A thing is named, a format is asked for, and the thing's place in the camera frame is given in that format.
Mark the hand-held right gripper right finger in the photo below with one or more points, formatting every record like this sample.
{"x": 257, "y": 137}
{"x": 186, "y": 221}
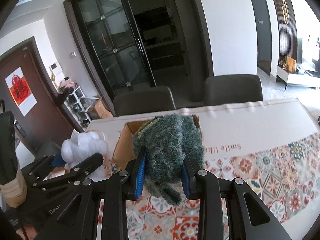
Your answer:
{"x": 186, "y": 180}

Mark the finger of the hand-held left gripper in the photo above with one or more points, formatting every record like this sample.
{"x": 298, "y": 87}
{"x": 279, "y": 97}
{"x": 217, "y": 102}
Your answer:
{"x": 85, "y": 166}
{"x": 42, "y": 165}

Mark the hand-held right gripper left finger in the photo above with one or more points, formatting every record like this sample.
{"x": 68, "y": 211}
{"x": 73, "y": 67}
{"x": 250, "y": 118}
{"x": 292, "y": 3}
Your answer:
{"x": 140, "y": 172}

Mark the white plush toy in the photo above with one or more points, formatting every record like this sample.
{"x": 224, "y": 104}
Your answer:
{"x": 80, "y": 145}

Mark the brown cardboard box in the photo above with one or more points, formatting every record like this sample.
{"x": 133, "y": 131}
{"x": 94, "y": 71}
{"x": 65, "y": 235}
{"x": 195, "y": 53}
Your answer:
{"x": 122, "y": 147}

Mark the green scouring pad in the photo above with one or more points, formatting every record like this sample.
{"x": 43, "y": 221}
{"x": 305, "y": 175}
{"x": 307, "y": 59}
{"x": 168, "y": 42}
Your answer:
{"x": 165, "y": 142}

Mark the person's left forearm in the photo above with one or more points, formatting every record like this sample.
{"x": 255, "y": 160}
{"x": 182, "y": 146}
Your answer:
{"x": 8, "y": 142}

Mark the dark dining chair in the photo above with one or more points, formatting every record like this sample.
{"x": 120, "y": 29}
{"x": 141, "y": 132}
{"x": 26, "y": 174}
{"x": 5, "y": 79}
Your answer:
{"x": 232, "y": 90}
{"x": 142, "y": 100}
{"x": 47, "y": 150}

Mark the black door lock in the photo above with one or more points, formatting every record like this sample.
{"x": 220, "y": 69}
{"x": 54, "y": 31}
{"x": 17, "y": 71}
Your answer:
{"x": 20, "y": 128}

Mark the small open cardboard box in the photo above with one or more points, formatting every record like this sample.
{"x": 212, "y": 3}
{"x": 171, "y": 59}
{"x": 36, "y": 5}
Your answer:
{"x": 100, "y": 110}

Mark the white shoe rack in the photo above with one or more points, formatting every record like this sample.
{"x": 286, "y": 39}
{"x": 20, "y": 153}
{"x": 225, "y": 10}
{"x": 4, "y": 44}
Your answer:
{"x": 77, "y": 107}

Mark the pile of clothes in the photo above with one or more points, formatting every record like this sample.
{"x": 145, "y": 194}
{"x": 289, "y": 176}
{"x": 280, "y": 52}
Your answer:
{"x": 67, "y": 85}

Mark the brown entrance door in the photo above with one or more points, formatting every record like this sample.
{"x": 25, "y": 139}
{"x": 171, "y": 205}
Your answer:
{"x": 37, "y": 80}

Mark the glass sliding door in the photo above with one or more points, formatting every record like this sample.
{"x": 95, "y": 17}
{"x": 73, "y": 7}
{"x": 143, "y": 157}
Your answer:
{"x": 110, "y": 42}

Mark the white low cabinet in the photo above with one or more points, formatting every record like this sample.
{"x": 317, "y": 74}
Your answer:
{"x": 295, "y": 78}

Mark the yellow bag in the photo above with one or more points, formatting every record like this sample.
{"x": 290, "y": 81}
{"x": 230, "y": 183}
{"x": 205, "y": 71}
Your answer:
{"x": 291, "y": 65}

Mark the dark interior door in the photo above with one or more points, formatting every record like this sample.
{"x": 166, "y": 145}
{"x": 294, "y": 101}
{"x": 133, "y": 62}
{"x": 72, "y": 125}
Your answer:
{"x": 261, "y": 35}

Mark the red and white wall calendar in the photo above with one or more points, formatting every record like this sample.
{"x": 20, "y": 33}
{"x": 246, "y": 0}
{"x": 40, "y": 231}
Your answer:
{"x": 21, "y": 91}

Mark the white wall intercom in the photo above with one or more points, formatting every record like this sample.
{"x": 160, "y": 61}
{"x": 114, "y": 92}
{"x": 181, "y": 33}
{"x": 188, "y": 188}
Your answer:
{"x": 55, "y": 70}

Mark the white light switch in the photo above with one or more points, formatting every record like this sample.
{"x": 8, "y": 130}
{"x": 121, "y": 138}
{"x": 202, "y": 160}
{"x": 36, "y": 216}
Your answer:
{"x": 72, "y": 54}

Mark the gold wall ornament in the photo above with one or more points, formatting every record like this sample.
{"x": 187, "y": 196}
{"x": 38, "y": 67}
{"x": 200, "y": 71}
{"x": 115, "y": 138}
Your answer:
{"x": 285, "y": 8}

